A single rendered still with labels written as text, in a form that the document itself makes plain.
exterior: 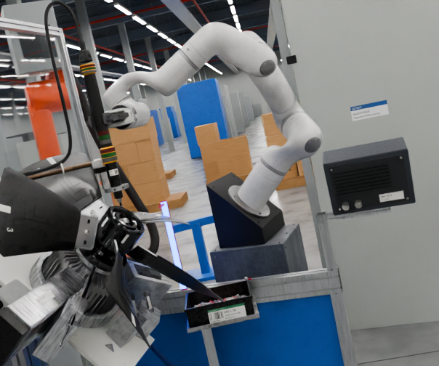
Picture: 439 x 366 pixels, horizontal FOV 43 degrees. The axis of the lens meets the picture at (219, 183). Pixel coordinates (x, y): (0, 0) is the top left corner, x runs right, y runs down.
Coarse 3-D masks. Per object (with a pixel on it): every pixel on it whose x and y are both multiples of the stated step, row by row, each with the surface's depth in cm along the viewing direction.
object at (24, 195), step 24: (0, 192) 132; (24, 192) 136; (48, 192) 142; (0, 216) 130; (24, 216) 134; (48, 216) 139; (72, 216) 145; (0, 240) 128; (24, 240) 133; (48, 240) 139; (72, 240) 144
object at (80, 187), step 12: (60, 156) 173; (72, 156) 174; (84, 156) 175; (24, 168) 166; (84, 168) 170; (36, 180) 164; (48, 180) 165; (60, 180) 165; (72, 180) 165; (84, 180) 166; (96, 180) 167; (60, 192) 162; (72, 192) 162; (84, 192) 162; (96, 192) 163; (84, 204) 160
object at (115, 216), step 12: (108, 216) 150; (120, 216) 155; (132, 216) 159; (108, 228) 149; (120, 228) 149; (132, 228) 153; (144, 228) 157; (96, 240) 153; (108, 240) 150; (120, 240) 150; (132, 240) 152; (84, 252) 151; (96, 252) 152; (108, 252) 153; (120, 252) 152; (96, 264) 151; (108, 264) 152
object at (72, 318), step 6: (90, 276) 146; (84, 282) 143; (90, 282) 144; (84, 288) 140; (78, 294) 137; (84, 294) 138; (72, 312) 130; (72, 318) 128; (66, 324) 126; (72, 324) 127; (66, 330) 124; (60, 342) 120
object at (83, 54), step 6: (78, 42) 158; (84, 42) 158; (84, 48) 158; (78, 54) 158; (84, 54) 157; (90, 54) 158; (84, 60) 157; (90, 60) 160; (114, 162) 161; (108, 168) 161; (114, 168) 161; (108, 174) 162; (114, 174) 161; (114, 180) 162; (120, 180) 163; (114, 186) 162; (114, 192) 163; (120, 192) 163
